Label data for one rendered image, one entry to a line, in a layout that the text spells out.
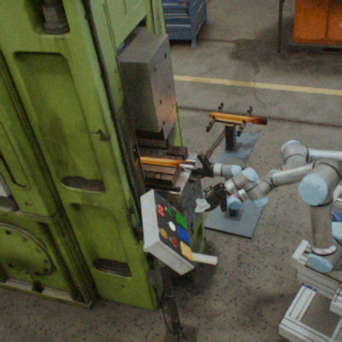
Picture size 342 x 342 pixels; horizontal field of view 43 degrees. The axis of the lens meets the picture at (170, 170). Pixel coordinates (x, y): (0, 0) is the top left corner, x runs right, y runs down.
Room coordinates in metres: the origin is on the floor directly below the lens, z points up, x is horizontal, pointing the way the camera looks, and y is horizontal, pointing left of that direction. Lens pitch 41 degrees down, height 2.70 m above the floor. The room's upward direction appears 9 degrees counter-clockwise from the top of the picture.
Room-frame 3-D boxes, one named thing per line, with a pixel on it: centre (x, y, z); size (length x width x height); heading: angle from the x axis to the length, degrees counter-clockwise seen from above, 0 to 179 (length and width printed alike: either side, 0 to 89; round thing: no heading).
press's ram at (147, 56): (2.12, 0.13, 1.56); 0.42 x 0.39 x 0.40; 65
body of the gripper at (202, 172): (1.94, -0.20, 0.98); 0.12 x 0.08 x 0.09; 65
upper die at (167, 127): (2.08, 0.15, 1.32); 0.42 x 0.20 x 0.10; 65
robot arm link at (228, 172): (1.87, -0.34, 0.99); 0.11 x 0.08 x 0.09; 65
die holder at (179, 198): (2.13, 0.14, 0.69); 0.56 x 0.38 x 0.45; 65
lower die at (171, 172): (2.08, 0.15, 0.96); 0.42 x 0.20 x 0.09; 65
